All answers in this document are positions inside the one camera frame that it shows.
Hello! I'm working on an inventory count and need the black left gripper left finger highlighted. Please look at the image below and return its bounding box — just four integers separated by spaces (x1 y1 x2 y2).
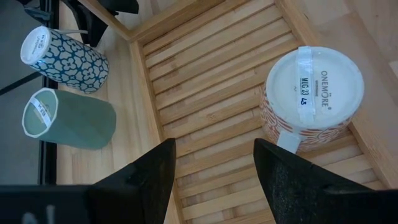
0 138 177 224

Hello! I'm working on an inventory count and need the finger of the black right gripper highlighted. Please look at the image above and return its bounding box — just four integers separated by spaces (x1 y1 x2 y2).
61 0 109 48
98 0 140 15

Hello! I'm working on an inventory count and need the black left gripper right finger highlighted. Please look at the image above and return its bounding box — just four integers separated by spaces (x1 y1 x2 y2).
253 138 398 224

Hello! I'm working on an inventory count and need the blue floral pattern mug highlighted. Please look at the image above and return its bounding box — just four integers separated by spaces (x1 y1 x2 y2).
20 25 110 95

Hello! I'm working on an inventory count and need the sage green mug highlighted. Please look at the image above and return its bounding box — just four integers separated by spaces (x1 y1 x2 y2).
21 87 117 151

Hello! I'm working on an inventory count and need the orange leaf pattern mug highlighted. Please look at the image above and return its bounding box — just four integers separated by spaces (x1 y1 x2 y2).
259 45 365 154

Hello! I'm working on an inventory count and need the wooden slatted tray with handles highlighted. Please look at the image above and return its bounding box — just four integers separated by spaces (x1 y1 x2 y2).
77 0 398 224

